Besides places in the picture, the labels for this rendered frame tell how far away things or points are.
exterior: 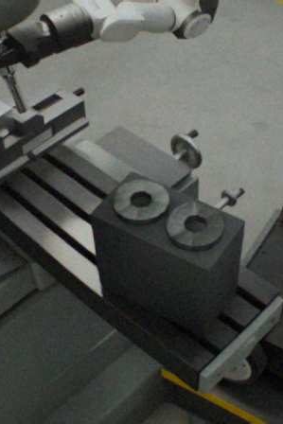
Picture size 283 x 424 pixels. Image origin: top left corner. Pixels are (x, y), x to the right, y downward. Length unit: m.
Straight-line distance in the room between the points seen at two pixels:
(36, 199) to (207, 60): 2.22
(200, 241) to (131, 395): 0.97
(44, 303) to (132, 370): 0.52
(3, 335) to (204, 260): 0.62
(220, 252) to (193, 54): 2.57
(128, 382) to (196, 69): 1.93
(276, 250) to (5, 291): 0.72
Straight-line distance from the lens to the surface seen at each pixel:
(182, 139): 1.84
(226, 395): 1.64
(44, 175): 1.39
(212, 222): 1.00
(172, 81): 3.26
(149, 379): 1.90
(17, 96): 1.29
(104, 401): 1.86
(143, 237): 1.00
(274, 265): 1.65
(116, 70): 3.37
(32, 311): 1.47
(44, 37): 1.22
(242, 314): 1.14
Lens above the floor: 1.86
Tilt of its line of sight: 47 degrees down
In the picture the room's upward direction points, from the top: 3 degrees counter-clockwise
